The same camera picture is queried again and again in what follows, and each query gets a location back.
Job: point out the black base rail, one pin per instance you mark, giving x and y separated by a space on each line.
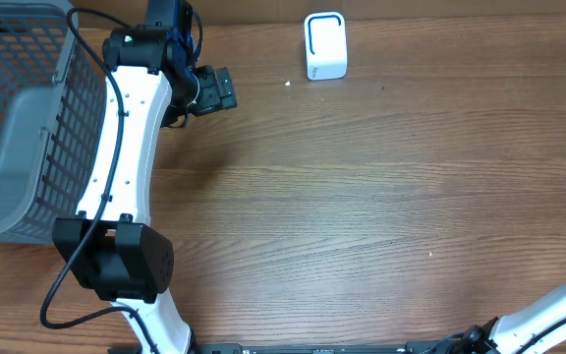
416 347

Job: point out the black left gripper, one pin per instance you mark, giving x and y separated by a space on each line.
214 98

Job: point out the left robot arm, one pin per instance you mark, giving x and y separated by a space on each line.
154 81

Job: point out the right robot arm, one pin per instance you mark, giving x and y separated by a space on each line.
534 329

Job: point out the white barcode scanner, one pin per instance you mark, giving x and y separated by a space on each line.
326 46

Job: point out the dark grey plastic basket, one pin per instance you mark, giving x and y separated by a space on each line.
51 114

